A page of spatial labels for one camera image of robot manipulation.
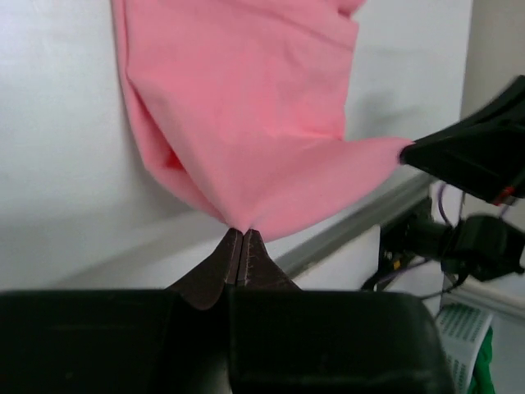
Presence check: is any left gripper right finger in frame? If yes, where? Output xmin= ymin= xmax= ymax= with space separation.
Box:
xmin=228 ymin=230 xmax=455 ymax=393

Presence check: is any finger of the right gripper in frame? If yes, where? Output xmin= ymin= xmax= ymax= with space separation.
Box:
xmin=399 ymin=76 xmax=524 ymax=205

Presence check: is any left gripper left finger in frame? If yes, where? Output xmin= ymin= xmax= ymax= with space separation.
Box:
xmin=1 ymin=230 xmax=240 ymax=393

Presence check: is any pink t shirt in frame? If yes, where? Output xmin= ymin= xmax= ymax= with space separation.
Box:
xmin=112 ymin=1 xmax=409 ymax=241

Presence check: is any green and white object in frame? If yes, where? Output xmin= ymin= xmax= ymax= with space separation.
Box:
xmin=436 ymin=304 xmax=495 ymax=394

